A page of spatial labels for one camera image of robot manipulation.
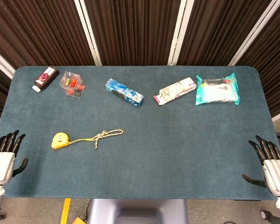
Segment yellow plastic strip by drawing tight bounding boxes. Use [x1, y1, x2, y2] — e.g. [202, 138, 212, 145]
[60, 198, 71, 224]

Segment grey robot base column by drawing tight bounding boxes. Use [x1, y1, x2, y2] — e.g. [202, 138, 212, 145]
[87, 198, 189, 224]

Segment teal wet wipes pack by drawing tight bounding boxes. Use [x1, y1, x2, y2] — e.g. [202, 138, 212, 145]
[195, 72, 241, 106]

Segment floral pink carton box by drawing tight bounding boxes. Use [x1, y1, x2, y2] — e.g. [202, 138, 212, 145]
[153, 77, 197, 106]

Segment yellow tape measure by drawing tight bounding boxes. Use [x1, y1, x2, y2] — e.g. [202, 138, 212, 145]
[51, 132, 95, 149]

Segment blue cookie package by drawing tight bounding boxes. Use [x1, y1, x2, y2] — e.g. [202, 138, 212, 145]
[105, 78, 145, 108]

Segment dark brown pleated screen panel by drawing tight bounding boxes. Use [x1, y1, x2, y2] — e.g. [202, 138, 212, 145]
[177, 0, 280, 66]
[83, 0, 182, 66]
[239, 0, 280, 118]
[0, 0, 96, 69]

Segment left black-fingered robot hand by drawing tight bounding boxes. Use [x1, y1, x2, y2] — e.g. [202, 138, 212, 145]
[0, 130, 28, 186]

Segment right black-fingered robot hand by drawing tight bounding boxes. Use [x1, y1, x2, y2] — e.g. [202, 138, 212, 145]
[242, 134, 280, 198]

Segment blue felt table cover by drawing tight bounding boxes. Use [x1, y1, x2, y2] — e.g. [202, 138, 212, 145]
[0, 65, 278, 201]

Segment black caster wheel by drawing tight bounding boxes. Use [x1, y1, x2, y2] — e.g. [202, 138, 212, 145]
[260, 210, 280, 221]

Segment braided beige rope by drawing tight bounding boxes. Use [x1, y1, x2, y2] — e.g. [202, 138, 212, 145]
[92, 129, 124, 150]

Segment dark bottle with white cap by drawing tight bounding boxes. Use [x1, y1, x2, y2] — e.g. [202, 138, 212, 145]
[32, 66, 60, 93]

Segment clear plastic box red parts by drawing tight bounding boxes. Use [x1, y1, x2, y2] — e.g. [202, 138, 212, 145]
[59, 71, 86, 99]

